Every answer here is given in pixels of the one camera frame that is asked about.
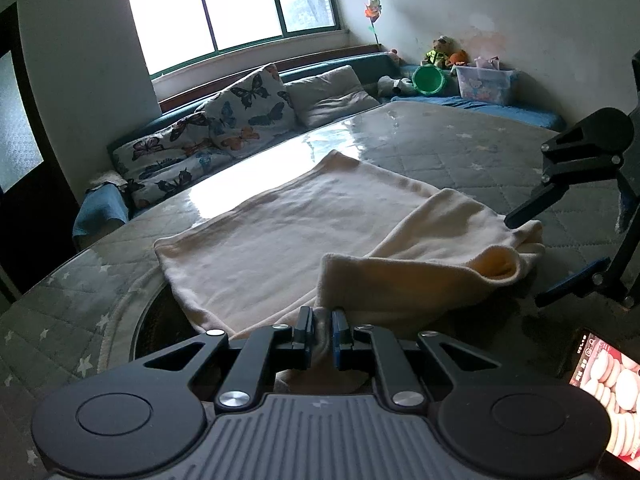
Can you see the green plastic basin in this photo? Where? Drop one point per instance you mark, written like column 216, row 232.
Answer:
column 427, row 80

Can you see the green framed window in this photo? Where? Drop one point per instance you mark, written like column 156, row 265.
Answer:
column 165, row 20

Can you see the grey plush toy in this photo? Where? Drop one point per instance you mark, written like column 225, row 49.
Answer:
column 392, row 85

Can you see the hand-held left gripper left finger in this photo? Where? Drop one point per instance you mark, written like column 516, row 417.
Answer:
column 304, row 335

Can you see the small pink plush toy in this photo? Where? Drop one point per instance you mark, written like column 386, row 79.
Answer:
column 393, row 54

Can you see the long butterfly print pillow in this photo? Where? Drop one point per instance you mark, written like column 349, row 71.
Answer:
column 160, row 160

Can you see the clear plastic storage box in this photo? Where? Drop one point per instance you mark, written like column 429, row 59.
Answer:
column 485, row 85

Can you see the round black induction cooktop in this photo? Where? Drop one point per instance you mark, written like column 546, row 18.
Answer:
column 160, row 320

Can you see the teddy bear plush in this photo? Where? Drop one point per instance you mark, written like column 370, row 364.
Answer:
column 440, row 50

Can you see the cream fleece garment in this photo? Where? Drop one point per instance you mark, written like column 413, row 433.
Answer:
column 300, row 220

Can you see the colourful pinwheel toy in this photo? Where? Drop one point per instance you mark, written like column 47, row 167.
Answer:
column 372, row 10

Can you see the dark wooden door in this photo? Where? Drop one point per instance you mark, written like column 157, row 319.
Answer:
column 30, row 220

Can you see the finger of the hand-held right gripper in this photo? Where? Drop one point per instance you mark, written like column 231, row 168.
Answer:
column 530, row 210
column 565, row 290

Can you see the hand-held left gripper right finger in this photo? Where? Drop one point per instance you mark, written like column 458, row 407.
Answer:
column 340, row 337

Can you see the orange plush toy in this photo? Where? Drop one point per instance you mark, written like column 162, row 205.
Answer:
column 457, row 57

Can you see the white fluffy towel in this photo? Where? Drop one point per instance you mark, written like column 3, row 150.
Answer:
column 107, row 178

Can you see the square butterfly print pillow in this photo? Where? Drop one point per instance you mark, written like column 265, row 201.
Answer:
column 245, row 105

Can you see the smartphone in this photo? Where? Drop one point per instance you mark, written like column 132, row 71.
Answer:
column 615, row 390

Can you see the blue blanket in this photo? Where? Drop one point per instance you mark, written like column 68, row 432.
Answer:
column 100, row 210

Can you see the beige pillow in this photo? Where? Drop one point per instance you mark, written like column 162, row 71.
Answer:
column 330, row 95

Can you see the teal sofa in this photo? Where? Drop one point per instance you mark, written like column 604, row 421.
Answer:
column 360, row 62

